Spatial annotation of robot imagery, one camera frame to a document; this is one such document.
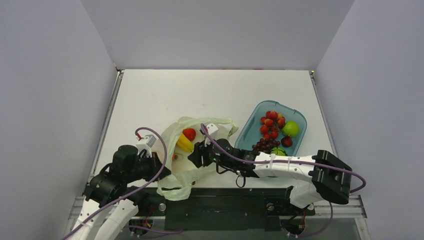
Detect yellow fake banana bunch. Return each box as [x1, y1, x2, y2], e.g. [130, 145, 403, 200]
[176, 133, 194, 153]

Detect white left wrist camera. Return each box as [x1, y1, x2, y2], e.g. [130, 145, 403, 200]
[135, 134, 157, 158]

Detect green fake apple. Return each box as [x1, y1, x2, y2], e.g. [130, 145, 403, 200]
[281, 120, 300, 138]

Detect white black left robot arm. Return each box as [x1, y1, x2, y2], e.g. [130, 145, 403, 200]
[63, 145, 168, 240]

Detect red fake bell pepper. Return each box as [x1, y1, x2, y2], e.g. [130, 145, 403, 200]
[182, 128, 197, 142]

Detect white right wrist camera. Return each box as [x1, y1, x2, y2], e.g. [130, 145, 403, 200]
[204, 123, 219, 147]

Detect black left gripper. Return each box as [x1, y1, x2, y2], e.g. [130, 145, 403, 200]
[125, 151, 172, 182]

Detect green striped fake melon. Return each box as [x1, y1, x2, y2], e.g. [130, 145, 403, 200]
[270, 147, 287, 156]

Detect red fake strawberry bunch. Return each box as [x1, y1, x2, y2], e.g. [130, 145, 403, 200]
[259, 110, 286, 139]

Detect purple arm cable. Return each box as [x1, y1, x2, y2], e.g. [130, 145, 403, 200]
[61, 127, 168, 240]
[200, 123, 367, 194]

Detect light green plastic bag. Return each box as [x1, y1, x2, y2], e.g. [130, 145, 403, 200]
[157, 116, 239, 201]

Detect dark red fake fruit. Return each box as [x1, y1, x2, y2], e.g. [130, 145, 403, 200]
[280, 135, 293, 148]

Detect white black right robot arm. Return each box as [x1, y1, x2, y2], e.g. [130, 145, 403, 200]
[187, 138, 352, 214]

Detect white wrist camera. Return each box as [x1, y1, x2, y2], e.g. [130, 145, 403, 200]
[135, 134, 157, 158]
[204, 123, 219, 147]

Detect teal plastic tray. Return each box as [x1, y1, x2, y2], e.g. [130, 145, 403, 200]
[233, 100, 308, 157]

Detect dark purple fake grapes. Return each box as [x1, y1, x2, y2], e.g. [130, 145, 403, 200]
[252, 138, 281, 153]

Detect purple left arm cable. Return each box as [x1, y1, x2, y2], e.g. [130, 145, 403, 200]
[61, 127, 168, 240]

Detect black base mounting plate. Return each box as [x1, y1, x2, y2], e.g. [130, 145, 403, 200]
[126, 188, 315, 231]

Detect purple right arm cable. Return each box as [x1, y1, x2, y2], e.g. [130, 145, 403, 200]
[200, 123, 367, 194]

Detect aluminium frame rail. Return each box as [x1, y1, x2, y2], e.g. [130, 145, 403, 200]
[67, 195, 368, 221]

